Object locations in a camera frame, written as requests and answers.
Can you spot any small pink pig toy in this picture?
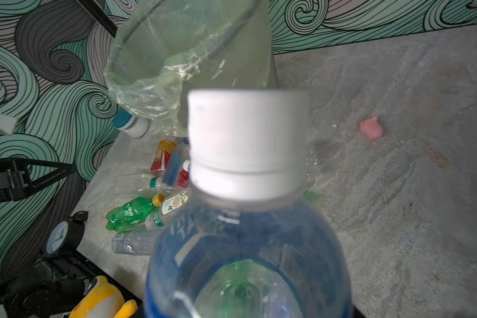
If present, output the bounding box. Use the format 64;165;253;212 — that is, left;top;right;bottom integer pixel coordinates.
359;116;384;141

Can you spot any red yellow label tea bottle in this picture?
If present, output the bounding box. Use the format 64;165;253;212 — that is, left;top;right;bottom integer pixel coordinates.
150;136;177;177

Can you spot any clear bottle white green label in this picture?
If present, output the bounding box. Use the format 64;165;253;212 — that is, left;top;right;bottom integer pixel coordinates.
144;188;192;230

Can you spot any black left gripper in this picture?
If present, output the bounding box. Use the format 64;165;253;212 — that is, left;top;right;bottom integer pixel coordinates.
0;158;76;203

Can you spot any green plastic bin liner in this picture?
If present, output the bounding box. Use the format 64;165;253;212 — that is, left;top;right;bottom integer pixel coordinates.
104;0;272;138

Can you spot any grey mesh waste bin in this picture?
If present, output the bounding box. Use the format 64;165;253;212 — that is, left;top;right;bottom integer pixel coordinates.
114;0;280;132

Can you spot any yellow plush toy red dress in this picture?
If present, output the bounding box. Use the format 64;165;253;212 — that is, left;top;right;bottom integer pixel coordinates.
69;276;139;318

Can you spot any white jar teal lid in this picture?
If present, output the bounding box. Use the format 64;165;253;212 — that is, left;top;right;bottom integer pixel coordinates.
113;108;150;139

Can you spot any black left corner post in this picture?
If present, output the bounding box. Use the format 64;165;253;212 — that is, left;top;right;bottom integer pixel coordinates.
77;0;118;38

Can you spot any clear bottle blue label middle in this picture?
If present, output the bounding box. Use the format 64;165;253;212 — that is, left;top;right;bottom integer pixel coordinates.
176;159;190;188

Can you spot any clear grey bottle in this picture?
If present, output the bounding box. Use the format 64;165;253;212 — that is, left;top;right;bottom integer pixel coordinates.
111;230;160;256

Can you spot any black alarm clock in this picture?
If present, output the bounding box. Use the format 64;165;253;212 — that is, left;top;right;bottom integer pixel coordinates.
43;211;88;258

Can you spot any green soda bottle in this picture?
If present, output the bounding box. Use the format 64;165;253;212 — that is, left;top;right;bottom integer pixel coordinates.
105;193;165;233

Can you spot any clear bottle blue label white cap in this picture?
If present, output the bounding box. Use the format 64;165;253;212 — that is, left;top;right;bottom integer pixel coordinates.
143;89;354;317

